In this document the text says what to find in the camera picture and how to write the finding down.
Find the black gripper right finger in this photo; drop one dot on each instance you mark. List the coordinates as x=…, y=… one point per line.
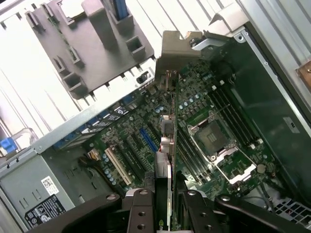
x=194, y=213

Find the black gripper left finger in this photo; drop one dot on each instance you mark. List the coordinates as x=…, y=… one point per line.
x=142, y=213

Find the white expansion slot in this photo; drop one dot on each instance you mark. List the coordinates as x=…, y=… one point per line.
x=119, y=166

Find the silver socket cover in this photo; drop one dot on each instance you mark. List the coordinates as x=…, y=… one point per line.
x=243, y=173

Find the blue expansion slot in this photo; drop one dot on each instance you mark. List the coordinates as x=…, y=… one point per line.
x=148, y=139

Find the CPU socket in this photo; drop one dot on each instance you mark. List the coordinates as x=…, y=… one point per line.
x=211, y=138

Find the round coin battery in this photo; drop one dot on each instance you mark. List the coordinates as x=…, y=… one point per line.
x=261, y=168

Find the silver perforated disk bay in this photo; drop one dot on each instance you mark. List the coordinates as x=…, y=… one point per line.
x=291, y=208

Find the green motherboard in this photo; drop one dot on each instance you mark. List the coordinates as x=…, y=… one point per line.
x=136, y=116

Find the grey power supply unit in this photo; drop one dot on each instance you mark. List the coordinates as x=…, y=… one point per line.
x=29, y=189

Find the black open PC case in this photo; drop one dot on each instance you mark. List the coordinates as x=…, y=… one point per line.
x=267, y=109

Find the blue case latch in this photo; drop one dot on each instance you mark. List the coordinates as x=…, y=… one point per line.
x=6, y=145

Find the grey printed parts rack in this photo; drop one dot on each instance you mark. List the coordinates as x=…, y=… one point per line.
x=102, y=65

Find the hard disk in blue caddy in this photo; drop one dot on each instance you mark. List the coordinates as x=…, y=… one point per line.
x=120, y=9

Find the silver CPU chip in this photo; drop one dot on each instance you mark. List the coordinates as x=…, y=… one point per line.
x=73, y=8

